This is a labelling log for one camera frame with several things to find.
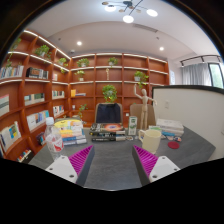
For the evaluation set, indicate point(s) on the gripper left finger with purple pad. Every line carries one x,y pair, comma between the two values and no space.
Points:
74,168

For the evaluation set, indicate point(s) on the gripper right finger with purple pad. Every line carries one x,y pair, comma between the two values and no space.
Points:
150,167

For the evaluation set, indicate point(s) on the clear plastic water bottle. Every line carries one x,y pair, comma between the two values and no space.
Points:
53,139

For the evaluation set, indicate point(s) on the cream ceramic mug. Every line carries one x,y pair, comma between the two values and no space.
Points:
150,140

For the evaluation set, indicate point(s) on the red round coaster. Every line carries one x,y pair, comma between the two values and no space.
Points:
173,145

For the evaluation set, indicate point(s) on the colourful book stack left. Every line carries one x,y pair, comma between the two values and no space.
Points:
71,131

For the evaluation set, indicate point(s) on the green white small box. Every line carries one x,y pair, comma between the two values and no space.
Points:
152,127

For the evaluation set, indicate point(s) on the dark book stack centre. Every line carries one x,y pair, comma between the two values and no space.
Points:
107,132

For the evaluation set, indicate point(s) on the white book stack right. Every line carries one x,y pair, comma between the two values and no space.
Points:
171,126

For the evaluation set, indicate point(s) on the green white milk carton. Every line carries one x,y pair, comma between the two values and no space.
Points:
132,125

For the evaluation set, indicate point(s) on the brown chair back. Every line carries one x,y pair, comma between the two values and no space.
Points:
135,110

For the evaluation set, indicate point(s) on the dark blue office chair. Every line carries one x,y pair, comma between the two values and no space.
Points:
108,113

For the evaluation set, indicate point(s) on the wooden artist mannequin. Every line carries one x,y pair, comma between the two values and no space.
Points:
144,111

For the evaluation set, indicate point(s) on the potted trailing plant centre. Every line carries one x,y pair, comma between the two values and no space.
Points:
109,93

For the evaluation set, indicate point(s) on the grey window curtain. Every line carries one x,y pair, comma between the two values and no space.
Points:
196,74

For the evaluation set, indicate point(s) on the ceiling chandelier lamp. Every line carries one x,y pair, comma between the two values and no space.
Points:
127,7

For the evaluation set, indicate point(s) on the wooden wall bookshelf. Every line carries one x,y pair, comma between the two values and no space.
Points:
37,80

